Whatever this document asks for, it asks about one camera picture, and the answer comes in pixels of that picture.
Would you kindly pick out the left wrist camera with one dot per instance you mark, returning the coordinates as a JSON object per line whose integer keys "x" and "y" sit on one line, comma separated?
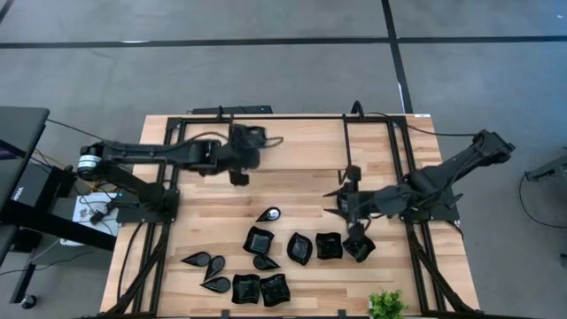
{"x": 256, "y": 136}

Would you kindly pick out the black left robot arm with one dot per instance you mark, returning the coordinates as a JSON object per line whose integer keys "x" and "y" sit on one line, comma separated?
{"x": 155, "y": 153}

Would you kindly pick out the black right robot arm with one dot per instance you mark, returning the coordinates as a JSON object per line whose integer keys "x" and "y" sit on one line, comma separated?
{"x": 443, "y": 170}

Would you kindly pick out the black teardrop mini plate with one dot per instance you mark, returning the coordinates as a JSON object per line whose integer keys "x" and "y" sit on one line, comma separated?
{"x": 199, "y": 259}
{"x": 219, "y": 285}
{"x": 271, "y": 215}
{"x": 215, "y": 266}
{"x": 263, "y": 262}

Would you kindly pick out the black box white lettering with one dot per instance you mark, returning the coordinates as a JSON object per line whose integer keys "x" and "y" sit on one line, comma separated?
{"x": 26, "y": 190}

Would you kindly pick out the grey stand leg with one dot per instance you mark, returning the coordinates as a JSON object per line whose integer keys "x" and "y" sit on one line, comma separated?
{"x": 549, "y": 169}

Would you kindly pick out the small green potted plant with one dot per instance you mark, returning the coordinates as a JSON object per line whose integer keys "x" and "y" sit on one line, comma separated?
{"x": 387, "y": 305}

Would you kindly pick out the white power strip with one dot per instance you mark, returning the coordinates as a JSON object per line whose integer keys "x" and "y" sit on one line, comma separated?
{"x": 108, "y": 228}

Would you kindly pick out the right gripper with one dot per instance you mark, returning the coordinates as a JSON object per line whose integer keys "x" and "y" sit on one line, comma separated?
{"x": 361, "y": 204}

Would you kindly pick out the black square wavy mini plate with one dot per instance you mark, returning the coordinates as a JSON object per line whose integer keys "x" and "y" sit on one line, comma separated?
{"x": 328, "y": 246}
{"x": 361, "y": 251}
{"x": 246, "y": 289}
{"x": 258, "y": 241}
{"x": 274, "y": 290}

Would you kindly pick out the wooden shelf riser black legs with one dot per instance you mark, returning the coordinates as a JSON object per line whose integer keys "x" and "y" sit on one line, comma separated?
{"x": 305, "y": 146}

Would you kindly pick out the black caster wheel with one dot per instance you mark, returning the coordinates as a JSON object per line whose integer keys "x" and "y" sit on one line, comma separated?
{"x": 28, "y": 301}

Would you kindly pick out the black power strip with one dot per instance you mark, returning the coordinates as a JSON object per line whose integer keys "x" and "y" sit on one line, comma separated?
{"x": 239, "y": 110}

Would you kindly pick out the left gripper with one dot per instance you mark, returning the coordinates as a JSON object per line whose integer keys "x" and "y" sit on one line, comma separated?
{"x": 237, "y": 157}

